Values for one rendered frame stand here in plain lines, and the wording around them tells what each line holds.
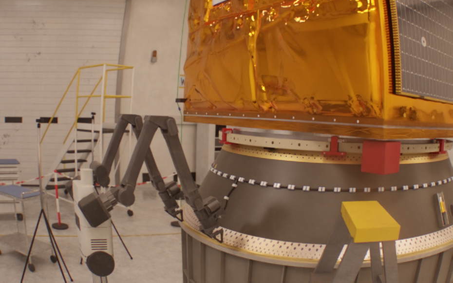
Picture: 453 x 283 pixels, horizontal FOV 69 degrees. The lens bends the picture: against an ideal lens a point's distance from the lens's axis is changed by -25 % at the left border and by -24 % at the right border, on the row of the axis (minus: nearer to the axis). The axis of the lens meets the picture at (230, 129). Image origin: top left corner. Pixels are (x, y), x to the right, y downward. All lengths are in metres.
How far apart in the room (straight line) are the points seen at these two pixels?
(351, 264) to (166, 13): 9.57
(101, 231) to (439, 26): 2.03
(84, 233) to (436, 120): 1.87
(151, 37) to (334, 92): 8.55
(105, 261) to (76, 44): 7.86
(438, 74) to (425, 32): 0.23
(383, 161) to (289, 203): 0.58
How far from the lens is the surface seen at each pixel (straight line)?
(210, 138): 9.75
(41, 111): 9.32
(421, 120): 1.95
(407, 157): 2.18
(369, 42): 1.70
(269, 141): 2.16
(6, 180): 6.33
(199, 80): 2.89
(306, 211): 1.99
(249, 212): 2.12
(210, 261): 2.30
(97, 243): 1.98
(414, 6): 1.93
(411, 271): 2.11
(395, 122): 1.73
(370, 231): 1.18
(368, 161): 1.76
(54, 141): 9.38
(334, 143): 2.00
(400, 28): 1.76
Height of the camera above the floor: 1.83
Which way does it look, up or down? 2 degrees down
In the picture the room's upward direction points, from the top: 2 degrees clockwise
